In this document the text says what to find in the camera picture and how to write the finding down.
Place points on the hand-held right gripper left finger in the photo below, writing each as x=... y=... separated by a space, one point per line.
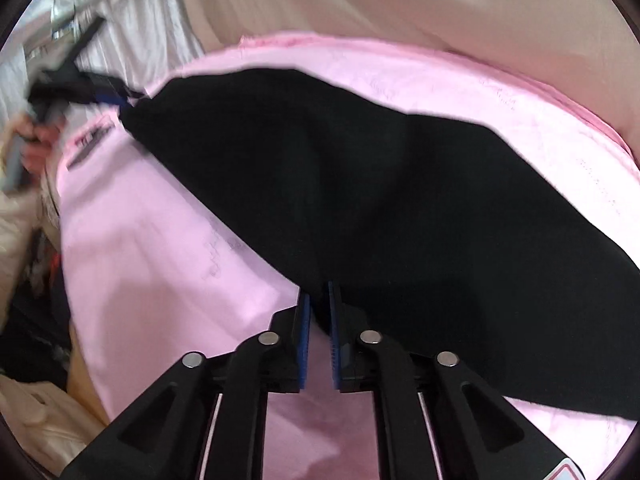
x=303 y=345

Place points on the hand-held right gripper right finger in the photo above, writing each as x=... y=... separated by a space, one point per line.
x=334 y=340

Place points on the person's left forearm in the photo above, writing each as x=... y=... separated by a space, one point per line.
x=20 y=230

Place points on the pink bed sheet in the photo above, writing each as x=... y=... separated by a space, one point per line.
x=150 y=260

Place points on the person's left hand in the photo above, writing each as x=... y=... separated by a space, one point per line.
x=42 y=147

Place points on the beige curtain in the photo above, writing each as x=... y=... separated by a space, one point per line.
x=400 y=0

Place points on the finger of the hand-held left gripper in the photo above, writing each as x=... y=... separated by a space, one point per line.
x=107 y=80
x=112 y=98

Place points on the beige jacket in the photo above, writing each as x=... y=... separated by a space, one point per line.
x=45 y=425

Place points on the black pants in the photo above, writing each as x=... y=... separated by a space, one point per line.
x=375 y=210

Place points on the white sheer curtain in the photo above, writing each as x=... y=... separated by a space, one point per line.
x=150 y=20

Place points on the dark sheet label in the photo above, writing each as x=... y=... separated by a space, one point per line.
x=92 y=142

